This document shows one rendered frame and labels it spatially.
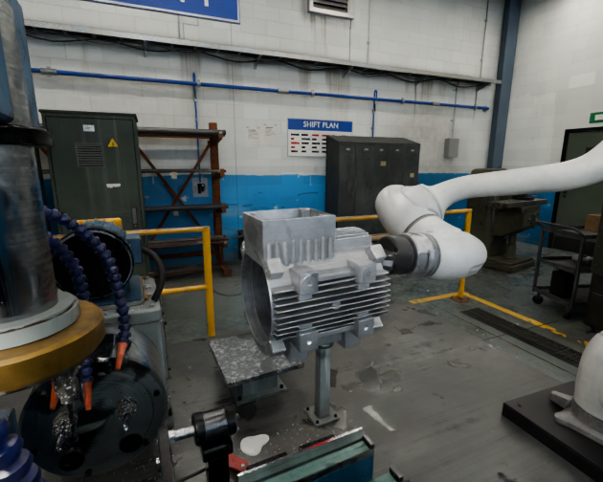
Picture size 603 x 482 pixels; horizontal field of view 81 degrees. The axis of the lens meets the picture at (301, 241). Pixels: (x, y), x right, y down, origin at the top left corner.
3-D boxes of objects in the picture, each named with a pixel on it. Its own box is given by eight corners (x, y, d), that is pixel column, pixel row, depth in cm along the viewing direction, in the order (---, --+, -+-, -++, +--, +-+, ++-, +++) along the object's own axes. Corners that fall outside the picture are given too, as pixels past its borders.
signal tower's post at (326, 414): (316, 427, 98) (317, 285, 89) (302, 410, 105) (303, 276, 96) (340, 419, 101) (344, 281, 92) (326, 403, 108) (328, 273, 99)
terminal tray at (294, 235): (264, 271, 51) (262, 221, 49) (243, 253, 60) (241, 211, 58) (336, 260, 55) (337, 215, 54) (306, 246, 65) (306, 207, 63)
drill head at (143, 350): (16, 542, 57) (-13, 408, 52) (59, 396, 93) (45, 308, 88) (177, 483, 68) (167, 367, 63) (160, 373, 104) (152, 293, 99)
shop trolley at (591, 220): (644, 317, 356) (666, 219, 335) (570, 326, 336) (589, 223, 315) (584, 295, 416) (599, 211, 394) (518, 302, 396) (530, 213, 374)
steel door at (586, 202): (619, 261, 562) (650, 106, 512) (615, 262, 558) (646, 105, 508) (549, 247, 660) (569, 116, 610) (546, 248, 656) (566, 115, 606)
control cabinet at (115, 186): (71, 332, 324) (36, 108, 283) (80, 313, 368) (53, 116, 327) (155, 319, 352) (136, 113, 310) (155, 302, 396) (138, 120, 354)
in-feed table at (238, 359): (229, 420, 101) (227, 383, 98) (210, 371, 125) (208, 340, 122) (303, 396, 111) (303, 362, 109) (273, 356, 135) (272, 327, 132)
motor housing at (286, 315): (278, 381, 50) (274, 252, 46) (241, 325, 67) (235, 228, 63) (389, 348, 59) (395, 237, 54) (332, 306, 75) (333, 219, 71)
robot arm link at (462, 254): (426, 293, 70) (390, 251, 79) (479, 289, 77) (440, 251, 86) (453, 250, 64) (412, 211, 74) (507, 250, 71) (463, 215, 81)
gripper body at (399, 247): (389, 232, 71) (350, 230, 67) (419, 240, 64) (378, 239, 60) (384, 268, 73) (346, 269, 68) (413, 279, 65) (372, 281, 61)
